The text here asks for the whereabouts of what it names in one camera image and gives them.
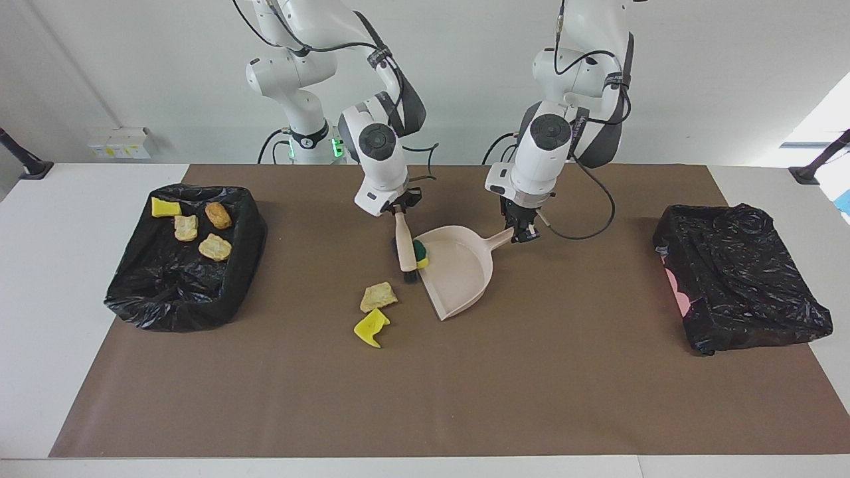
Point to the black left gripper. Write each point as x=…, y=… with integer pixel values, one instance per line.
x=521, y=211

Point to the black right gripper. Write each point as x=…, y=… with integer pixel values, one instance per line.
x=405, y=199

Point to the beige brush with black bristles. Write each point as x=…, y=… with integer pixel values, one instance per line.
x=404, y=245

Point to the green and yellow sponge piece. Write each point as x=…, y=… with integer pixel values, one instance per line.
x=420, y=251

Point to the beige plastic dustpan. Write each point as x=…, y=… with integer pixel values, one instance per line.
x=458, y=272

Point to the beige sponge chunk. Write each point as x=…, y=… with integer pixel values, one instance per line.
x=378, y=297
x=215, y=247
x=186, y=228

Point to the yellow notched sponge piece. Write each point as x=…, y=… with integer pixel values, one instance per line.
x=370, y=327

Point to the orange-brown sponge chunk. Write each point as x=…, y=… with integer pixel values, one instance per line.
x=218, y=216

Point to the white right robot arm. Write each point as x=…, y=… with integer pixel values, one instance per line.
x=382, y=176

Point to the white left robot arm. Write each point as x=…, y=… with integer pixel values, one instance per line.
x=538, y=172

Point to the black bag-lined pink bin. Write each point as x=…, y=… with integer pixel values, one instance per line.
x=737, y=279

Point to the brown paper table mat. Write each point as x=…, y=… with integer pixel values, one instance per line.
x=425, y=398

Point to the blue object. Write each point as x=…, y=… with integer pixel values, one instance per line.
x=846, y=201

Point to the black camera stand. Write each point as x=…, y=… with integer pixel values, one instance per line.
x=36, y=170
x=805, y=174

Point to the white wall socket box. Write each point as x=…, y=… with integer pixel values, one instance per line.
x=119, y=145

